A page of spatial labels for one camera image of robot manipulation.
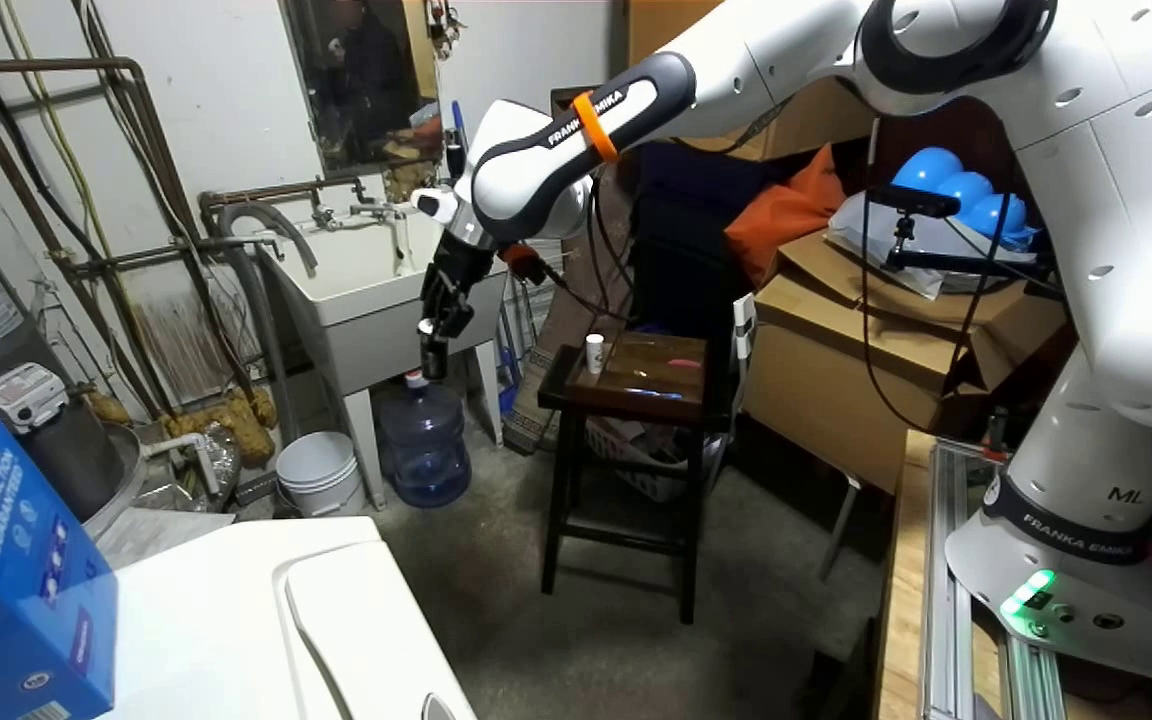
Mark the black wall pipes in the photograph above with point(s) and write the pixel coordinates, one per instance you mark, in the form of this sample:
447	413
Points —
138	120

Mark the blue detergent box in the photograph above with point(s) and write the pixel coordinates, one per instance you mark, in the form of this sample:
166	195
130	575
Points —
2	575

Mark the white utility sink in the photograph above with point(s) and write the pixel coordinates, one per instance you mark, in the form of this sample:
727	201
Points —
363	324

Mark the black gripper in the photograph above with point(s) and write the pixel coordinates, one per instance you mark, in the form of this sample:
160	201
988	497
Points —
459	274

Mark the white plastic bucket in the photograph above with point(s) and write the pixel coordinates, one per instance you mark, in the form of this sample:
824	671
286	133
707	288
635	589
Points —
320	479

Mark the silver aluminium rail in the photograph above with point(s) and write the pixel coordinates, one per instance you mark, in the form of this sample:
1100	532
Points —
948	601

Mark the black camera on stand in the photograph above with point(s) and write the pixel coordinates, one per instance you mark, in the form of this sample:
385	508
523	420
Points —
919	201

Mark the blue water jug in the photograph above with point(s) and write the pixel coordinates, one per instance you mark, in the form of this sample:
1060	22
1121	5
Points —
423	447

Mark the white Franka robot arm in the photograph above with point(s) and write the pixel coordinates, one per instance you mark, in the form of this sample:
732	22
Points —
1109	201

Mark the metal sink faucet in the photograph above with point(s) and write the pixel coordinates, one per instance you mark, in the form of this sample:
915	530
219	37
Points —
363	208

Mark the brown cardboard box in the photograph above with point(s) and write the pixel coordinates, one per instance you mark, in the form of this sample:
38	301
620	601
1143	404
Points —
830	384

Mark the blue round plastic object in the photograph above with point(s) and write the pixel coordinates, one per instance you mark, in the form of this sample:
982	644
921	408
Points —
936	170

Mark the dark wooden stool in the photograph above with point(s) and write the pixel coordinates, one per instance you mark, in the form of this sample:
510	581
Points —
657	382

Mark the orange cloth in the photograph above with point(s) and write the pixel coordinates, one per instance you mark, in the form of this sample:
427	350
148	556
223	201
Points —
782	214

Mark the white washing machine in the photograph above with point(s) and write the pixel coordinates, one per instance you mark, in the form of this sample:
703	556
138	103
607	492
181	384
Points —
228	624

